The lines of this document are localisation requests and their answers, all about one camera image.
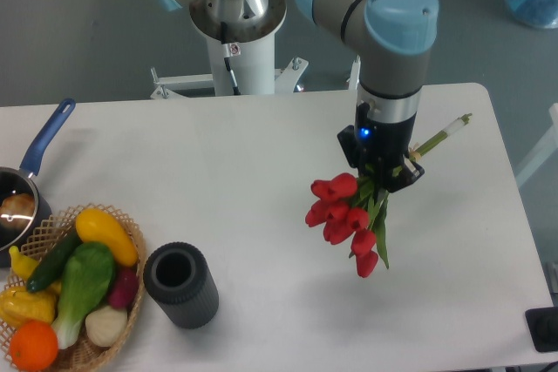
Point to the green cucumber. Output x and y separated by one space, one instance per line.
51 267

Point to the green bok choy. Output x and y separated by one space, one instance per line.
85 281

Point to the yellow pumpkin gourd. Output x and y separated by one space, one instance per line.
18 306

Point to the black device at edge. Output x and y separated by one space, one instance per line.
542 325

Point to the red tulip bouquet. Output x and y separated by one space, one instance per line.
353 207

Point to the white frame at right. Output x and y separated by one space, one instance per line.
539 153

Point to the brown bread roll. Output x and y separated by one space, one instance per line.
17 211

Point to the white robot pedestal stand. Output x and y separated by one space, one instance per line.
240 37

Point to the yellow banana pepper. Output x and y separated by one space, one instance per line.
22 265

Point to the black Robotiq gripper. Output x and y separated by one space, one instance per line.
378 147

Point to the yellow squash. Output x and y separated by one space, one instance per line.
94 225

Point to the woven wicker basket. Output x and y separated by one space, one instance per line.
84 355

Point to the orange fruit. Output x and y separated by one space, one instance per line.
34 346

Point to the purple red radish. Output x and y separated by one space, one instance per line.
124 289

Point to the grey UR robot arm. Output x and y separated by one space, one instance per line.
392 38

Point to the blue handled saucepan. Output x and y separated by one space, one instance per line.
20 180

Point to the dark grey ribbed vase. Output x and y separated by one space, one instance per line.
178 279

